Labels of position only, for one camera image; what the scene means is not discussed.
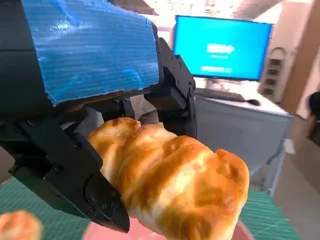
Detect green cutting mat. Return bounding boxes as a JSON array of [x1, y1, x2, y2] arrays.
[[0, 177, 302, 240]]

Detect person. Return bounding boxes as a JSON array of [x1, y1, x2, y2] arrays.
[[307, 91, 320, 140]]

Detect black keyboard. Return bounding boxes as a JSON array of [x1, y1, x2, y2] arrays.
[[194, 87, 248, 103]]

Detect wooden arched rack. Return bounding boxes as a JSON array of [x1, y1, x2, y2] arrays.
[[259, 46, 289, 104]]

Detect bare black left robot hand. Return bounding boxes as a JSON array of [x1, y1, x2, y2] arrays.
[[0, 0, 199, 234]]

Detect round bread bun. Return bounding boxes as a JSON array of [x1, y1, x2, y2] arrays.
[[0, 209, 45, 240]]

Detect pink bowl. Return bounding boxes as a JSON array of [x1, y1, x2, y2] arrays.
[[81, 219, 254, 240]]

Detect monitor with blue screen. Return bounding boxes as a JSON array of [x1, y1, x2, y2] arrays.
[[173, 15, 273, 91]]

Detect white covered desk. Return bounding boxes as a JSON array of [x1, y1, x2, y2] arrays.
[[193, 87, 294, 197]]

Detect long twisted bread loaf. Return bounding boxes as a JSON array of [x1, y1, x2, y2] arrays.
[[87, 117, 251, 240]]

